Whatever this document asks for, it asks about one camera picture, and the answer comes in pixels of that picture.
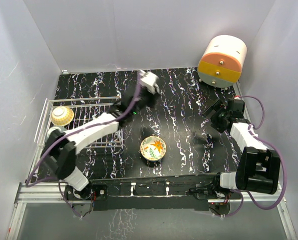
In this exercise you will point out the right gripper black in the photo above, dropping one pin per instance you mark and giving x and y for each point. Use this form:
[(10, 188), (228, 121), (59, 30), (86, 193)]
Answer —
[(215, 106)]

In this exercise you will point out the white wire dish rack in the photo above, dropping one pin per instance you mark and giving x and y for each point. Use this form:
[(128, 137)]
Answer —
[(85, 110)]

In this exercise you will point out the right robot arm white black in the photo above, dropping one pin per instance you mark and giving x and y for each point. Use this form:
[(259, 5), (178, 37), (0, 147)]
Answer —
[(259, 167)]

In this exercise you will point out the orange flower bowl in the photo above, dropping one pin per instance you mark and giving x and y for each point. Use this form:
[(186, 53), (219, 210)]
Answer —
[(153, 148)]

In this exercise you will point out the grey bowl red rim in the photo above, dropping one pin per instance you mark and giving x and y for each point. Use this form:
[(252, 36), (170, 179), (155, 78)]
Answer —
[(59, 128)]

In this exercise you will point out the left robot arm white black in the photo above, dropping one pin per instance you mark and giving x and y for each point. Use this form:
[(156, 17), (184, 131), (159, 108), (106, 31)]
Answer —
[(61, 148)]

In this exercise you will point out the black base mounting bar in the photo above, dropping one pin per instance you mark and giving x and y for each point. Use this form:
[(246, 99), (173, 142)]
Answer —
[(150, 195)]

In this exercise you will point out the yellow teal patterned bowl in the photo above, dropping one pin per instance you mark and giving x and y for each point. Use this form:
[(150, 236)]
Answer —
[(62, 116)]

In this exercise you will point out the round pastel drawer cabinet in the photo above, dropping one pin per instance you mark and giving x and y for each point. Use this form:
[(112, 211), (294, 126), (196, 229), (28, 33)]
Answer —
[(222, 62)]

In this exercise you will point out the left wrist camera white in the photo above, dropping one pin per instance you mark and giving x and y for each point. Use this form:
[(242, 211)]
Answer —
[(150, 81)]

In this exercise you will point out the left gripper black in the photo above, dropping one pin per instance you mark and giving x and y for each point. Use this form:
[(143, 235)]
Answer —
[(153, 98)]

